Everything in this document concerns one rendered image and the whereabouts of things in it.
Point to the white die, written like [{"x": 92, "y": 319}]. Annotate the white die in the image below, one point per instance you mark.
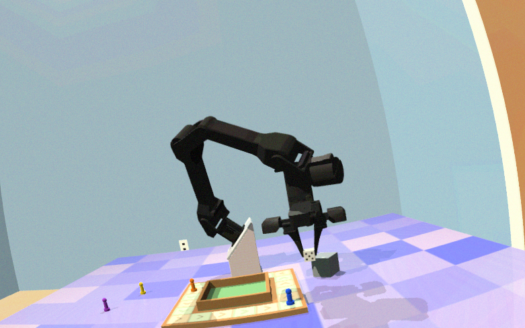
[{"x": 309, "y": 254}]

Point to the orange pawn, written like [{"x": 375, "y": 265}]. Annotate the orange pawn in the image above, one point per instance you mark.
[{"x": 193, "y": 285}]

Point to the purple game pawn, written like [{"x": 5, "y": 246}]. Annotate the purple game pawn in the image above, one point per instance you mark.
[{"x": 106, "y": 308}]

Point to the blue pawn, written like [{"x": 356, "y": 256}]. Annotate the blue pawn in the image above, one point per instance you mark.
[{"x": 289, "y": 301}]

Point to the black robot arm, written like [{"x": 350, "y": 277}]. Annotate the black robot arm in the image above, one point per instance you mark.
[{"x": 276, "y": 150}]

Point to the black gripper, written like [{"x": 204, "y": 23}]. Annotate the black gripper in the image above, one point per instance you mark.
[{"x": 335, "y": 214}]

